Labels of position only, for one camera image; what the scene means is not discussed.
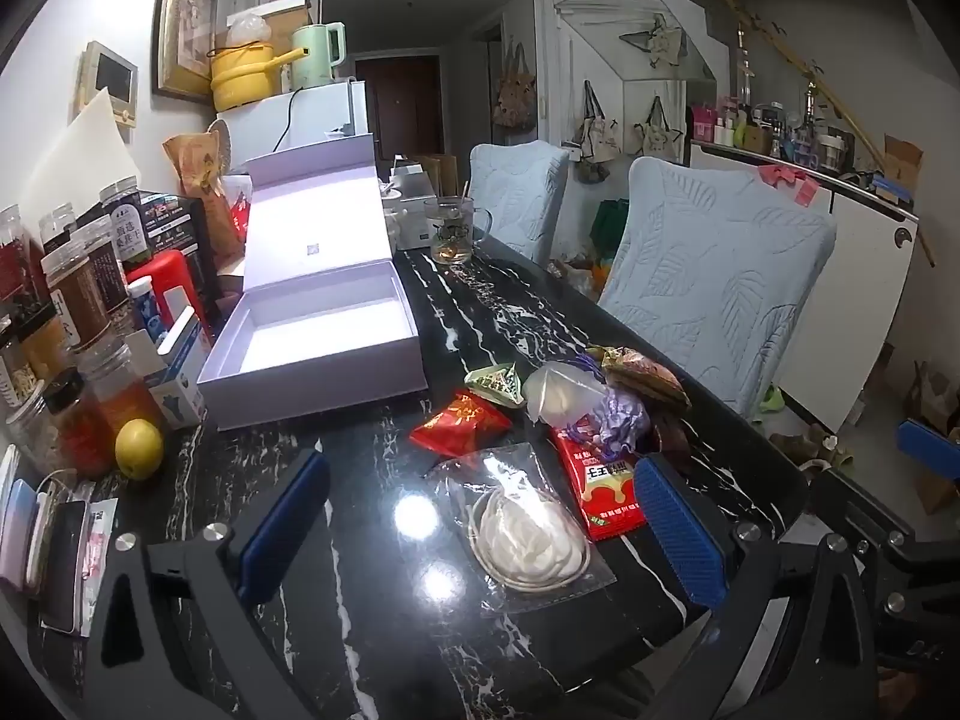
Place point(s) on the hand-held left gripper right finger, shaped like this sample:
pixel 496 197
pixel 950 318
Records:
pixel 679 532

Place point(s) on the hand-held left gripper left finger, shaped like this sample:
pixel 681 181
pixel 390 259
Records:
pixel 289 510

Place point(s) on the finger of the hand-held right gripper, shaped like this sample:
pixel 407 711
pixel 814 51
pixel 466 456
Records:
pixel 926 450
pixel 855 499

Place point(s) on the long red snack packet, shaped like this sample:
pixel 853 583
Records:
pixel 604 495

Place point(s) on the dark red snack piece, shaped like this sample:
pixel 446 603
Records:
pixel 671 439

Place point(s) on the purple mesh pouch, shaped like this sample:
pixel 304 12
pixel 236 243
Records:
pixel 619 420

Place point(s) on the clear bag with white coil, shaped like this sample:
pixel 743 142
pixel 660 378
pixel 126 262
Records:
pixel 525 532

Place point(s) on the brown orange snack packet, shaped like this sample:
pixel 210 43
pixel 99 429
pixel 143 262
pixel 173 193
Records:
pixel 645 379

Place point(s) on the lilac gift box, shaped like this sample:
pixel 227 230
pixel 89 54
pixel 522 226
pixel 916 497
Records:
pixel 322 330

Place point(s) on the white translucent bag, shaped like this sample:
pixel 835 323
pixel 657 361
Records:
pixel 559 394

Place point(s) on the small red snack packet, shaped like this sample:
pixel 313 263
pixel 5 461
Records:
pixel 457 424

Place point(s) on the green triangular snack packet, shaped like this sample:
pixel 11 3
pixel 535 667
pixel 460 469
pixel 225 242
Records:
pixel 495 384

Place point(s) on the yellow lemon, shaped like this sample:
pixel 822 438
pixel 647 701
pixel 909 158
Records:
pixel 139 450

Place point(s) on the blue white carton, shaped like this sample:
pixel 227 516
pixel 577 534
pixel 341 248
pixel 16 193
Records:
pixel 180 382

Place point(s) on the white counter cabinet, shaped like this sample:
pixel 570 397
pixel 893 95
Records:
pixel 840 300

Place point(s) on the black phone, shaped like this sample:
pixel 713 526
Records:
pixel 64 570

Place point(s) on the blue white tube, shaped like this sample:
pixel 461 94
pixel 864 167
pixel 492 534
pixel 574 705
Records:
pixel 146 311

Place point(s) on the large light blue chair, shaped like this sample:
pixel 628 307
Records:
pixel 712 277

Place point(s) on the red plastic stool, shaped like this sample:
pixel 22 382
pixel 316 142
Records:
pixel 161 277

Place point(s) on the orange bag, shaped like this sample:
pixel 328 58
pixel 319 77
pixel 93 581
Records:
pixel 604 274

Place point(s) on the open cardboard box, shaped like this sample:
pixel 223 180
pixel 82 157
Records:
pixel 900 161

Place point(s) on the black printed box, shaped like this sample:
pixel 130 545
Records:
pixel 180 232

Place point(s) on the red printed packet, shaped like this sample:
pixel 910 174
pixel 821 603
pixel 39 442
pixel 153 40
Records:
pixel 238 210

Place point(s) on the cluster of lidded jars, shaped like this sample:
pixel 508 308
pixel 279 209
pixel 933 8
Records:
pixel 75 292

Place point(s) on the pink cloth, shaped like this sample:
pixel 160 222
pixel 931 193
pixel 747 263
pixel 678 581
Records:
pixel 784 178

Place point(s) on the green bag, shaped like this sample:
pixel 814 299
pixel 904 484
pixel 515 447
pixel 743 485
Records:
pixel 609 229

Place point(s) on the glass mug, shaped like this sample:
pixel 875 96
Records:
pixel 450 232

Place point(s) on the white tissue box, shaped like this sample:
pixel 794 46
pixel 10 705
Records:
pixel 409 202

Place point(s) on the clutter of bottles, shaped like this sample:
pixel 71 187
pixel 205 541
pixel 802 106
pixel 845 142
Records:
pixel 780 135

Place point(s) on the brown paper snack bag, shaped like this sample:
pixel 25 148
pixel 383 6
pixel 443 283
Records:
pixel 199 172

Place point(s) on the folded cardboard sheets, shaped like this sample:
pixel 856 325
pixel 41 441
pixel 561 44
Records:
pixel 439 172

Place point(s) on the small light blue chair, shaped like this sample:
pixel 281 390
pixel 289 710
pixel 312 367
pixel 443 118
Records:
pixel 517 195

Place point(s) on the woven fan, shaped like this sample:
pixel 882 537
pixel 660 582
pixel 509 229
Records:
pixel 217 139

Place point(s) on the bamboo pole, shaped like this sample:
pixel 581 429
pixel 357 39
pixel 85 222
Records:
pixel 817 82

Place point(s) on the white mini fridge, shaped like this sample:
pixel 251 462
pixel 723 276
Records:
pixel 315 120

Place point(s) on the white tote bag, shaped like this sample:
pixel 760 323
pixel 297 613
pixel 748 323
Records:
pixel 660 45
pixel 656 139
pixel 596 135

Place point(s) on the white foam board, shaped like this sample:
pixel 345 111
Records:
pixel 82 157

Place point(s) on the dark wooden door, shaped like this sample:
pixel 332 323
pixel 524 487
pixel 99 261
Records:
pixel 397 105

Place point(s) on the yellow pot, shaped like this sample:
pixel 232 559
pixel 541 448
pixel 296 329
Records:
pixel 240 79

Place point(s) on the green electric kettle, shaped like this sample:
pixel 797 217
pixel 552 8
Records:
pixel 315 56

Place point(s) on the brown patterned hanging bag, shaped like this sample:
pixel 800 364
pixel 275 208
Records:
pixel 514 101

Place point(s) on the clear plastic bag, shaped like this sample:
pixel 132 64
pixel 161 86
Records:
pixel 246 30

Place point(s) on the large cardboard box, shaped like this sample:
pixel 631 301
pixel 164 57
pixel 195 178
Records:
pixel 289 22

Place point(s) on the framed picture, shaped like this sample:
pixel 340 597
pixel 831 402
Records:
pixel 184 22

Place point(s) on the beige wall panel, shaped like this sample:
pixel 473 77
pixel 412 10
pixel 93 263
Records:
pixel 109 75

